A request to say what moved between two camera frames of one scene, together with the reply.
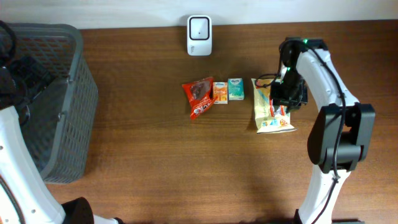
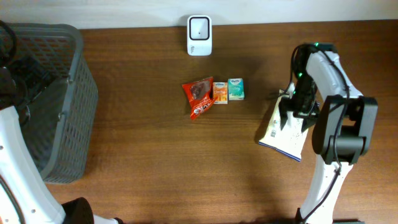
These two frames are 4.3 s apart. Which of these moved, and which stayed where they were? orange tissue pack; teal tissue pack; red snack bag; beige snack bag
Moved: beige snack bag
Stayed: orange tissue pack; teal tissue pack; red snack bag
